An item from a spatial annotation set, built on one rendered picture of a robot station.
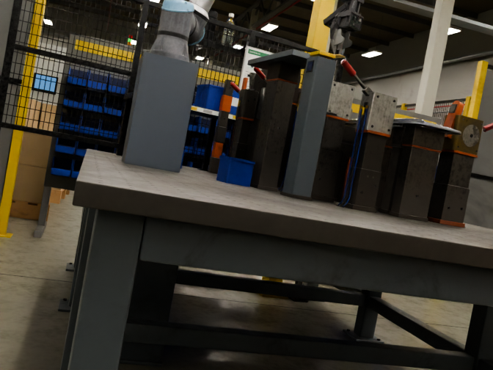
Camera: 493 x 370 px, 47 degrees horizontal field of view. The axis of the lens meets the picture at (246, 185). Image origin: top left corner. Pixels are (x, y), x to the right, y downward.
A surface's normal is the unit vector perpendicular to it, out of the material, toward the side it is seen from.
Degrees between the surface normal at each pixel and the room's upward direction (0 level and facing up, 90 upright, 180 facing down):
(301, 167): 90
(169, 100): 90
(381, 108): 90
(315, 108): 90
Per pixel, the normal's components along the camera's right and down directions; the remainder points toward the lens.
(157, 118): 0.26, 0.08
